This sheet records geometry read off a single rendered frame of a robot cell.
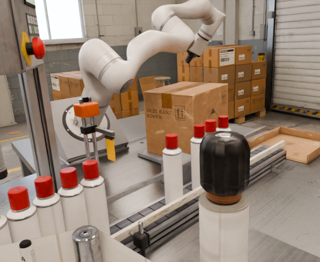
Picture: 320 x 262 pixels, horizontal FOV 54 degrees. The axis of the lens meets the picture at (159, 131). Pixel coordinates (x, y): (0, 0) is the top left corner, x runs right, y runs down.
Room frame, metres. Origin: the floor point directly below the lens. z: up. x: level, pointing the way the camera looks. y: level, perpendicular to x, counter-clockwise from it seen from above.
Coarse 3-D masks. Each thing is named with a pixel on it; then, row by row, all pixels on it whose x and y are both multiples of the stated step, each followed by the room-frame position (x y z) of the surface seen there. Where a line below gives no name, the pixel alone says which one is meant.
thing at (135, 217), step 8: (256, 152) 1.14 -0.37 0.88; (264, 160) 1.06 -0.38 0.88; (184, 192) 0.85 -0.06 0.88; (160, 200) 0.81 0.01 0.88; (192, 200) 0.80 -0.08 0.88; (144, 208) 0.77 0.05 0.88; (152, 208) 0.76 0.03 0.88; (176, 208) 0.76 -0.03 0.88; (184, 208) 0.76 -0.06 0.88; (136, 216) 0.73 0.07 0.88; (144, 216) 0.73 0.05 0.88; (168, 216) 0.72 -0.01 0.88; (120, 224) 0.70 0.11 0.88; (128, 224) 0.69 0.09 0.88; (152, 224) 0.69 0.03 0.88; (112, 232) 0.66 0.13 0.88; (128, 240) 0.63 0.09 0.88
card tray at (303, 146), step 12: (276, 132) 1.47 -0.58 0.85; (288, 132) 1.46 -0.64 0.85; (300, 132) 1.42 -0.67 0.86; (312, 132) 1.38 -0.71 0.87; (252, 144) 1.32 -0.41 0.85; (264, 144) 1.35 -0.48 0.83; (288, 144) 1.33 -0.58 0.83; (300, 144) 1.32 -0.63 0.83; (312, 144) 1.31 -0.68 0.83; (288, 156) 1.19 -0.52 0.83; (300, 156) 1.18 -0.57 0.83; (312, 156) 1.14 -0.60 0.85
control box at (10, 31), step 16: (0, 0) 0.53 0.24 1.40; (16, 0) 0.56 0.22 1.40; (0, 16) 0.53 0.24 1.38; (16, 16) 0.54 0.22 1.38; (0, 32) 0.53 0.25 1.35; (16, 32) 0.54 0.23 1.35; (0, 48) 0.53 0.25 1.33; (16, 48) 0.54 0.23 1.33; (0, 64) 0.53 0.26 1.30; (16, 64) 0.54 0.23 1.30; (32, 64) 0.59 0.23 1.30
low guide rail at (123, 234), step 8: (280, 144) 1.13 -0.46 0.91; (264, 152) 1.05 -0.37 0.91; (272, 152) 1.09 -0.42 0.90; (256, 160) 1.01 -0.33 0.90; (192, 192) 0.78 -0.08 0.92; (200, 192) 0.80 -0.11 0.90; (176, 200) 0.74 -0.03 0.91; (184, 200) 0.75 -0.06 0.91; (160, 208) 0.70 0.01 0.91; (168, 208) 0.71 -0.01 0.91; (152, 216) 0.67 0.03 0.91; (160, 216) 0.69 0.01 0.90; (136, 224) 0.64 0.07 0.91; (144, 224) 0.65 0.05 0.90; (120, 232) 0.61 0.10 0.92; (128, 232) 0.62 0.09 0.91; (120, 240) 0.60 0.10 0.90
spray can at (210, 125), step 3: (207, 120) 0.91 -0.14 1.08; (210, 120) 0.90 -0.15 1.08; (213, 120) 0.90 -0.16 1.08; (207, 123) 0.89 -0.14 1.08; (210, 123) 0.89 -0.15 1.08; (213, 123) 0.89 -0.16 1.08; (207, 126) 0.89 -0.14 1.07; (210, 126) 0.89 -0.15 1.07; (213, 126) 0.89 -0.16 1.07; (207, 129) 0.89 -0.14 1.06; (210, 129) 0.89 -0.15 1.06; (213, 129) 0.89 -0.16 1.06; (207, 132) 0.89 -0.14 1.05; (210, 132) 0.89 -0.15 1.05
